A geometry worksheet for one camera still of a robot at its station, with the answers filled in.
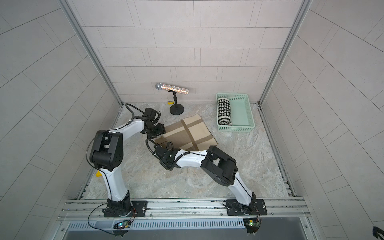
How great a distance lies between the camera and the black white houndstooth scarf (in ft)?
3.31

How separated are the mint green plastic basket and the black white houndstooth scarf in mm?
28

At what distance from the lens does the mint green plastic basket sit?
98 cm
